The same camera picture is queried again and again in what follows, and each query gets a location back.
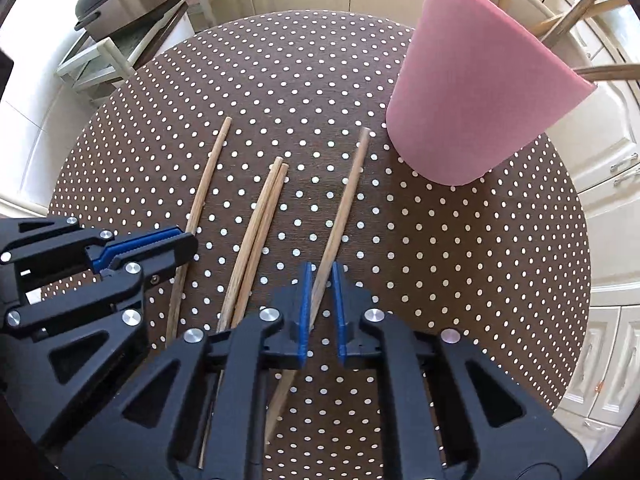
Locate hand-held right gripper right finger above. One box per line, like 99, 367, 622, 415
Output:
330, 261, 588, 480

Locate light wooden chopstick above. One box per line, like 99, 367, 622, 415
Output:
232, 161, 290, 326
165, 116, 233, 348
262, 127, 372, 443
199, 156, 284, 468

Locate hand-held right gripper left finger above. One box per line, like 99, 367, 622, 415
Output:
52, 261, 316, 480

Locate brown polka dot tablecloth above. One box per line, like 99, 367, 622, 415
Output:
40, 10, 593, 480

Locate white metal stand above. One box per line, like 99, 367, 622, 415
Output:
55, 0, 253, 93

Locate pink cup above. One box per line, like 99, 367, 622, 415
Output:
385, 0, 598, 187

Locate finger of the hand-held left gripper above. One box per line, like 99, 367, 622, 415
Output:
0, 216, 185, 281
0, 234, 199, 453

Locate bunch of wooden chopsticks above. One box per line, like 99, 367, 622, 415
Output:
442, 0, 640, 83

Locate cream stove base cabinets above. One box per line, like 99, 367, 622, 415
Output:
500, 0, 640, 441

